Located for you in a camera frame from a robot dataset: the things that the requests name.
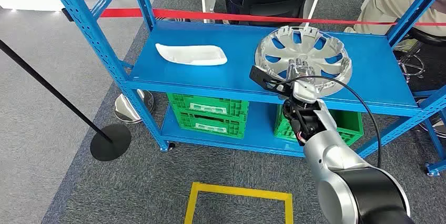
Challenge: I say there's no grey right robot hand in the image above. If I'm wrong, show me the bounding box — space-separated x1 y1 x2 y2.
286 58 317 88

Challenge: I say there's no silver plastic wheel hubcap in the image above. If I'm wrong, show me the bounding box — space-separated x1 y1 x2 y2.
255 25 352 98

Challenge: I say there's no blue metal shelf rack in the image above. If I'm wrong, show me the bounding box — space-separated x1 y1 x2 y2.
42 0 446 178

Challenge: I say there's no white plastic tray part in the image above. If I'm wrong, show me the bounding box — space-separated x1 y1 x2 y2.
155 43 228 67

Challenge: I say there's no red barrier belt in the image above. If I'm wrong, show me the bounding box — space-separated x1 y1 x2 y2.
99 8 446 27

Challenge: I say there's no black stool with chrome base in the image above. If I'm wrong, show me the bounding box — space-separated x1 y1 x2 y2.
395 27 446 78

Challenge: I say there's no chrome round base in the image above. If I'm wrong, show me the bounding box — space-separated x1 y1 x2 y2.
419 115 446 139

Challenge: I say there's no black stanchion with round base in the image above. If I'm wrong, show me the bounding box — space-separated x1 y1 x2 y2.
0 39 132 162

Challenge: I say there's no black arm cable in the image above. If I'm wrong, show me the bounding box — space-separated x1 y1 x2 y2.
268 75 383 169

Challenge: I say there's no chrome stanchion post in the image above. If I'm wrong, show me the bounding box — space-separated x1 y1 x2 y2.
62 7 155 125

